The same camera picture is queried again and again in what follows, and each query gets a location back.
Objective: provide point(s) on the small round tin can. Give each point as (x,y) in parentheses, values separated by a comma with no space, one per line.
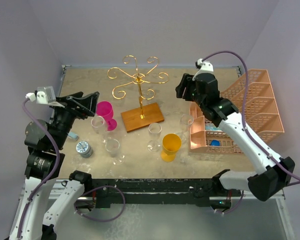
(84,149)

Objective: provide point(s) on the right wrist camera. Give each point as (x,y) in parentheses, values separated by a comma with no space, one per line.
(203,66)

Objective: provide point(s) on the clear wine glass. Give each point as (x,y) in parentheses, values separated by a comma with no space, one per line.
(113,148)
(154,130)
(100,126)
(185,123)

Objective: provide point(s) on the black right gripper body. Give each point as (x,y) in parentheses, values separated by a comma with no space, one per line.
(189,94)

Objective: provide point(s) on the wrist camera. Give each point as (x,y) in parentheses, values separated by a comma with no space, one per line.
(44,95)
(203,66)

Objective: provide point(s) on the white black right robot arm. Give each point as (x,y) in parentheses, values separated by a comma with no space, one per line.
(271,171)

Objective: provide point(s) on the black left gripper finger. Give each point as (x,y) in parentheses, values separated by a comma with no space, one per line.
(81,98)
(86,105)

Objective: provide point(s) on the orange plastic goblet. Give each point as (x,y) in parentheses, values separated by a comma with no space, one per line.
(171,143)

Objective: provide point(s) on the small light blue object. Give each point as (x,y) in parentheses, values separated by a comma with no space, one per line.
(73,136)

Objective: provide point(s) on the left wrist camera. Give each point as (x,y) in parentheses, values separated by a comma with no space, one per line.
(44,95)

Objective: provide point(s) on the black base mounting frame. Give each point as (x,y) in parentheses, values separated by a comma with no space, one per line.
(201,192)

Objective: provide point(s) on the pink plastic goblet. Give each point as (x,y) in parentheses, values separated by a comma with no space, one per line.
(105,110)

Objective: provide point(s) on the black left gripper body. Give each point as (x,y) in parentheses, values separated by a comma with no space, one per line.
(64,116)

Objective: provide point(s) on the light blue packet in organizer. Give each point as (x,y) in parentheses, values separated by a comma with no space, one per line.
(212,128)

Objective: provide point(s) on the blue cap in organizer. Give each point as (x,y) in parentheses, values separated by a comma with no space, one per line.
(215,143)

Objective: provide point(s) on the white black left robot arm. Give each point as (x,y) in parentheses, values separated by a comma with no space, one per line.
(44,141)

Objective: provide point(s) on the peach plastic file organizer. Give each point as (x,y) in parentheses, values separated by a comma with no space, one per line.
(261,114)

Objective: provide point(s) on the gold wire wine glass rack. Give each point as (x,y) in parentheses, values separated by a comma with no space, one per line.
(144,115)

